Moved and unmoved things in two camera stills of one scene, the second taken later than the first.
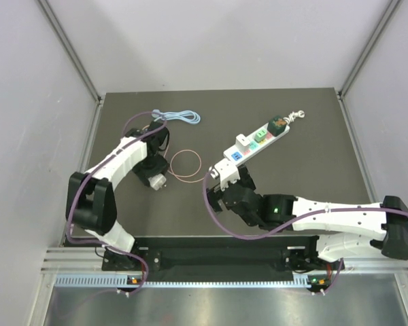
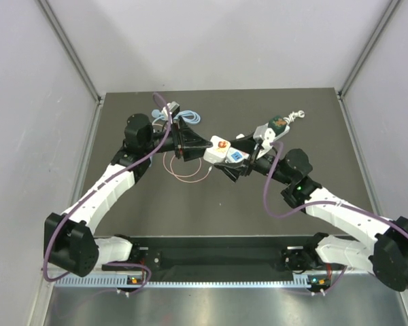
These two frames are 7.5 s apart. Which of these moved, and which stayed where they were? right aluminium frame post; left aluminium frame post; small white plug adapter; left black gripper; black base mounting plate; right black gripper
Moved: small white plug adapter; left black gripper; right black gripper
Stayed: right aluminium frame post; black base mounting plate; left aluminium frame post
